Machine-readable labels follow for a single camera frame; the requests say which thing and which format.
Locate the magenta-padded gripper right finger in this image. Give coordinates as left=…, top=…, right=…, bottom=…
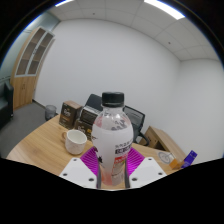
left=124, top=147, right=168, bottom=189

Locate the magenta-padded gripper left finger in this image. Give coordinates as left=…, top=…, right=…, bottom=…
left=59, top=147, right=101, bottom=190

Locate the wooden side desk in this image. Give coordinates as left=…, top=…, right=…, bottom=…
left=138, top=125, right=187, bottom=163

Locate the small orange box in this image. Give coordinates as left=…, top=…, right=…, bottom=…
left=169, top=158, right=184, bottom=170

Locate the black mesh office chair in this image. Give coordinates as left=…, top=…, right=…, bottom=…
left=123, top=105, right=150, bottom=146

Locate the low brown cardboard box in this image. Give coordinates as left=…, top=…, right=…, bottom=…
left=73, top=119, right=94, bottom=141

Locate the round white disc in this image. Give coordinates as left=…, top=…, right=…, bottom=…
left=157, top=150, right=174, bottom=164

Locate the clear drink bottle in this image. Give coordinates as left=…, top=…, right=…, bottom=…
left=90, top=91, right=135, bottom=188

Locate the long ceiling light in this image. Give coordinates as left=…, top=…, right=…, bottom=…
left=143, top=0, right=186, bottom=20
left=54, top=0, right=75, bottom=8

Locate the white ceramic mug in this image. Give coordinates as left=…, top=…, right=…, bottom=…
left=61, top=129, right=88, bottom=156

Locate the dark box with window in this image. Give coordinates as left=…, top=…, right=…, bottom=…
left=79, top=105, right=101, bottom=126

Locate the grey waste bin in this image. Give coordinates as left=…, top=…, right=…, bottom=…
left=44, top=104, right=58, bottom=121

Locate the tall dark brown box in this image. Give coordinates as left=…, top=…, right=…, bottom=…
left=58, top=100, right=83, bottom=130

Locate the wooden cabinet with glass doors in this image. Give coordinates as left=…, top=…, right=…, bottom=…
left=9, top=26, right=56, bottom=110

